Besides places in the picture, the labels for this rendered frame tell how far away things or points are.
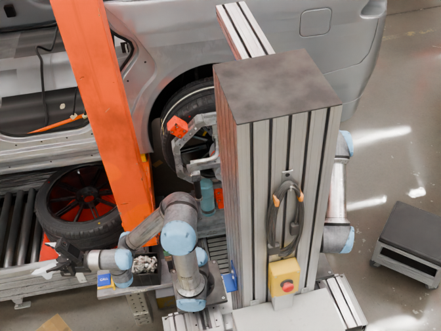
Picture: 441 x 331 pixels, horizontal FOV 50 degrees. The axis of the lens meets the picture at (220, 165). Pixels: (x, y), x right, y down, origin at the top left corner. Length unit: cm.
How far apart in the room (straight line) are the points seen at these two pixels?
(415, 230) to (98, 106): 201
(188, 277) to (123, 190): 72
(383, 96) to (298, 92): 354
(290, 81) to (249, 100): 12
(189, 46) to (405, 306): 200
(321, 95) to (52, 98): 258
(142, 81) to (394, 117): 250
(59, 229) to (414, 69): 363
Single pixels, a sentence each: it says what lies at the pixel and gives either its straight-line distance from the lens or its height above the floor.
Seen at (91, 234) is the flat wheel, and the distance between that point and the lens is 292.
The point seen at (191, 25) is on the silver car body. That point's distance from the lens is 244.
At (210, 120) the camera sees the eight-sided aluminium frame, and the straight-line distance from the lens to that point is 249.
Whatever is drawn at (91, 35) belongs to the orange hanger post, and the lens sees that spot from 185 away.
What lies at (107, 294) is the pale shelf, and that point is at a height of 45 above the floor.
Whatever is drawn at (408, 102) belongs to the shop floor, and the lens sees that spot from 462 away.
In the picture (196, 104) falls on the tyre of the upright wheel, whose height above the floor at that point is 116.
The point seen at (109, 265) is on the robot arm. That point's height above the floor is 123.
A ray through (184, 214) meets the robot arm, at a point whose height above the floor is 146.
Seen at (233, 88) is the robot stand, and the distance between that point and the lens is 113.
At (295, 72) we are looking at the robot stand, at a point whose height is 203.
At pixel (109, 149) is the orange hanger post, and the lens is 217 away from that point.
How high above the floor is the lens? 269
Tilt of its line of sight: 45 degrees down
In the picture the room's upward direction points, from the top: 5 degrees counter-clockwise
